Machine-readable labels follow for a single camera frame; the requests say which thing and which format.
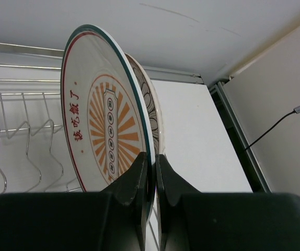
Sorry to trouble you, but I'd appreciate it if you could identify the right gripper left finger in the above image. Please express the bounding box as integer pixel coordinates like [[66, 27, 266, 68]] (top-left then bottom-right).
[[104, 152, 147, 250]]

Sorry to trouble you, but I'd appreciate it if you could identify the orange sunburst plate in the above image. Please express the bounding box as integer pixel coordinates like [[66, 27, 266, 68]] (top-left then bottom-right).
[[61, 24, 155, 214]]

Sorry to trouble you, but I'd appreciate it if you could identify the black usb cable wall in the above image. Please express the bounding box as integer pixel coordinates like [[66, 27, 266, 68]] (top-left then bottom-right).
[[244, 101, 300, 152]]

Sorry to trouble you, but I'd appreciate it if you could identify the floral plate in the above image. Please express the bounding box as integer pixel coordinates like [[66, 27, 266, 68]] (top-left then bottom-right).
[[125, 53, 165, 155]]

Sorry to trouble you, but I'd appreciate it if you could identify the chrome wire dish rack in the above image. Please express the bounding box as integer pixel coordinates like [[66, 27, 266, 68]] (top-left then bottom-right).
[[0, 61, 164, 251]]

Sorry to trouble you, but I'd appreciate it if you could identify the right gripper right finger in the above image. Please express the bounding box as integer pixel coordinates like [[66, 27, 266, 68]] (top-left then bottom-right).
[[155, 154, 199, 250]]

